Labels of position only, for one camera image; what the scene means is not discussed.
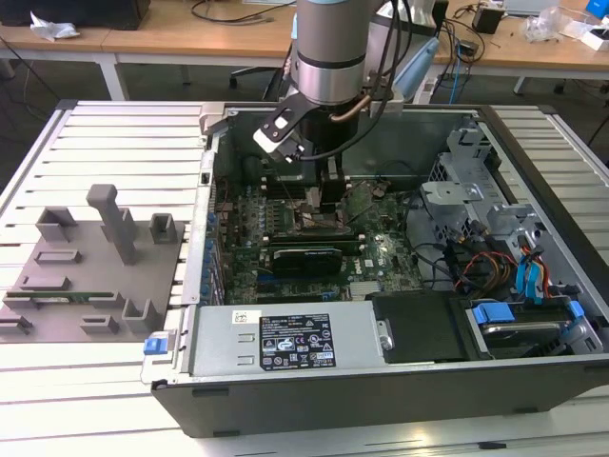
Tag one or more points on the black power adapter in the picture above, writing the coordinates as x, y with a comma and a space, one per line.
468, 49

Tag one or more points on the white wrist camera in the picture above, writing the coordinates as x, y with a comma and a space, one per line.
273, 133

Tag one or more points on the coin cell battery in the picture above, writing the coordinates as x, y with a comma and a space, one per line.
379, 191

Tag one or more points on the grey flat device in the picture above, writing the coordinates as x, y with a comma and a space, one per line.
528, 5

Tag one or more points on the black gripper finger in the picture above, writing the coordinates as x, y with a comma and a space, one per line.
333, 197

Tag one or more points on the clear plastic bag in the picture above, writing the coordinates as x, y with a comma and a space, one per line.
547, 26

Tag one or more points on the black plastic shroud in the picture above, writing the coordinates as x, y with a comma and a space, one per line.
418, 328

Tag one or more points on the black installed RAM stick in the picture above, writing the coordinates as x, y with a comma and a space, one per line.
354, 244

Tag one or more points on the thin metal locking lever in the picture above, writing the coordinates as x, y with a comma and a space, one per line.
287, 189
361, 213

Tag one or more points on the white small box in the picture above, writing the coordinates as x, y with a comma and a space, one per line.
597, 40

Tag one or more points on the crumpled white paper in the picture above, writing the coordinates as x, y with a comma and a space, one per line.
52, 28

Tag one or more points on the silver drive cage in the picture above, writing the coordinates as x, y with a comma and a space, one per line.
457, 166

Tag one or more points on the black open PC case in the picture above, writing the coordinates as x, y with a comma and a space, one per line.
333, 404

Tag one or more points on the small black box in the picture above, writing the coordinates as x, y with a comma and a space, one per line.
487, 20

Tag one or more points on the blue disk carrier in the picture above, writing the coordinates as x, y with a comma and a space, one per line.
492, 314

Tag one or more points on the blue box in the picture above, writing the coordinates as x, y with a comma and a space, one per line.
598, 8

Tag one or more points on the silver power supply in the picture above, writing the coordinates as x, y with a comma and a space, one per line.
223, 333

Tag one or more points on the green RAM stick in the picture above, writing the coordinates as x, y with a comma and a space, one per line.
52, 299

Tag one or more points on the wooden desk white frame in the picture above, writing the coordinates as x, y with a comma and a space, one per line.
143, 40

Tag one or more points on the blue case latch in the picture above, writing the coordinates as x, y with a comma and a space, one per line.
156, 343

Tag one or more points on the black office chair base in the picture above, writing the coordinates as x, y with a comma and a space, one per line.
247, 71

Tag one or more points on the silver metal bracket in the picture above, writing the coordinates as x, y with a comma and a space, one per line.
447, 190

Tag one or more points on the CPU socket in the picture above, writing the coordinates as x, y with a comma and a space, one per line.
314, 224

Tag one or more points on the white power strip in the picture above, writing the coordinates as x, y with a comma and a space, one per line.
428, 90

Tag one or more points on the grey parts rack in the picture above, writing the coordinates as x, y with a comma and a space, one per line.
119, 285

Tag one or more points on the black hard disk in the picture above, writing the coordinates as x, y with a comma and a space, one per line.
518, 333

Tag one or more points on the black RAM slot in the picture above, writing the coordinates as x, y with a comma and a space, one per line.
273, 192
273, 181
309, 235

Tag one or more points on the silver chipset heatsink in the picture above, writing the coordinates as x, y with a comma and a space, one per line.
365, 290

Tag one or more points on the large black box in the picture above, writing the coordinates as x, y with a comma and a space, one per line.
95, 12

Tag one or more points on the black graphics card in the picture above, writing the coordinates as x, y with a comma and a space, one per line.
309, 262

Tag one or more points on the green motherboard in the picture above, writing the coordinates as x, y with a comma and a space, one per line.
390, 266

